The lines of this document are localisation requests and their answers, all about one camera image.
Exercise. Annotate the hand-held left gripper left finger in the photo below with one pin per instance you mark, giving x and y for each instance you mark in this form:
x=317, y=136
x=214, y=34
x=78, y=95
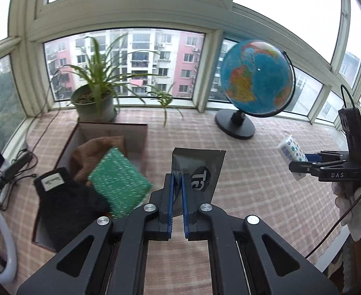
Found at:
x=169, y=202

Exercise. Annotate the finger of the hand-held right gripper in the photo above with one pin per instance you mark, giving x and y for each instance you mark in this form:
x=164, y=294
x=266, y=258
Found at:
x=327, y=155
x=306, y=166

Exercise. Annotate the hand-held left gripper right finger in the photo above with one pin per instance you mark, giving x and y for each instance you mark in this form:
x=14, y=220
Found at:
x=185, y=202

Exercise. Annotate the white patterned tissue pack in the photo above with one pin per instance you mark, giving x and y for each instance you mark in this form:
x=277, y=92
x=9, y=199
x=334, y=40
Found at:
x=288, y=147

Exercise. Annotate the green glittery sponge cloth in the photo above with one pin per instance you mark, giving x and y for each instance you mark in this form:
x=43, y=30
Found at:
x=119, y=181

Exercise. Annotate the brown cardboard box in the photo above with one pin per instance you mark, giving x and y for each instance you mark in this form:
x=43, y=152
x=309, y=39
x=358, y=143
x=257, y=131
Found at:
x=113, y=129

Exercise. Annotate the black knit glove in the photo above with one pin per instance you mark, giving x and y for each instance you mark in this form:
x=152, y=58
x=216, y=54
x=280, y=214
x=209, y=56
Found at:
x=63, y=209

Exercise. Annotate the pink checked tablecloth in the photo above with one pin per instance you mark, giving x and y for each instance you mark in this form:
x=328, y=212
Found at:
x=245, y=190

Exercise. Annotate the brown knit cloth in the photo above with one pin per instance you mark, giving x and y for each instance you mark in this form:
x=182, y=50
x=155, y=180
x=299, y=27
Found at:
x=91, y=150

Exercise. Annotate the blue desk globe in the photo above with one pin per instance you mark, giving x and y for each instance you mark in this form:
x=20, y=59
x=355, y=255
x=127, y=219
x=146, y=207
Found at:
x=257, y=76

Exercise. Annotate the potted spider plant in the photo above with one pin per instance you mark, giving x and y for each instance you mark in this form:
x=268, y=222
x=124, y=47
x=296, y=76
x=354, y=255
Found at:
x=91, y=107

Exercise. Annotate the black power strip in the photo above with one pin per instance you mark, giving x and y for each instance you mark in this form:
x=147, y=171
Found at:
x=14, y=167

